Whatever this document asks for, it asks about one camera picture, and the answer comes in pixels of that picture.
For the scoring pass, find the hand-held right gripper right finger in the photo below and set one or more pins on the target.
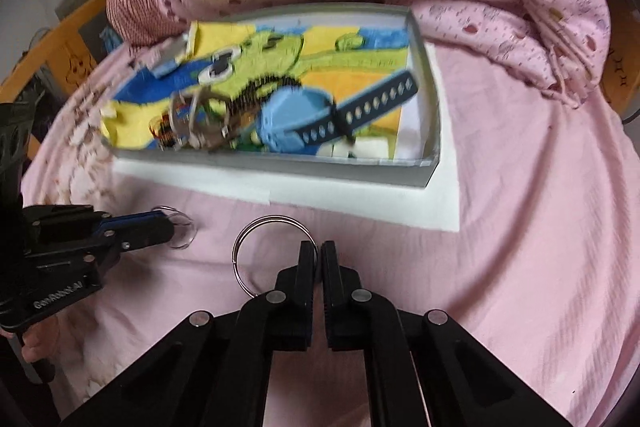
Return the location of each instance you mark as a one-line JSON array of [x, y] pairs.
[[340, 302]]

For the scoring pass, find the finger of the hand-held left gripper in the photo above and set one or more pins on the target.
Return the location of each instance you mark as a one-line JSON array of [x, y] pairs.
[[135, 221], [147, 239]]

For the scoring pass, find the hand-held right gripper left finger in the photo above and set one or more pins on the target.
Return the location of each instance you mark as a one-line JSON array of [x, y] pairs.
[[295, 302]]

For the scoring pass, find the small metal rings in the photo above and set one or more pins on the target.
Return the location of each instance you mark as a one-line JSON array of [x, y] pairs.
[[177, 227]]

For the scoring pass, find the grey shallow box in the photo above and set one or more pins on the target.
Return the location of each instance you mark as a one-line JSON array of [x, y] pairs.
[[350, 172]]

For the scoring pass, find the person's left hand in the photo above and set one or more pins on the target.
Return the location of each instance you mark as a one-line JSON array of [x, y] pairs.
[[40, 339]]

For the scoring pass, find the silver metal bangles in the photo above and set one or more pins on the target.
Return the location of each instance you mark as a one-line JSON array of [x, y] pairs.
[[205, 122]]

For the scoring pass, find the white foam board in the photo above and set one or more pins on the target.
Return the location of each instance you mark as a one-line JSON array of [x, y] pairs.
[[440, 207]]

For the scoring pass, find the small grey white box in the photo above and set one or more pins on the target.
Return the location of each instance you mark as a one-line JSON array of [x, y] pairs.
[[172, 54]]

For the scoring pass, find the pink floral bedsheet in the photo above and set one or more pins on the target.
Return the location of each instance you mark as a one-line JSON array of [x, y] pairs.
[[525, 257]]

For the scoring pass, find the colourful printed cloth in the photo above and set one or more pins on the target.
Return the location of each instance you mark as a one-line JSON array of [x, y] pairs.
[[330, 67]]

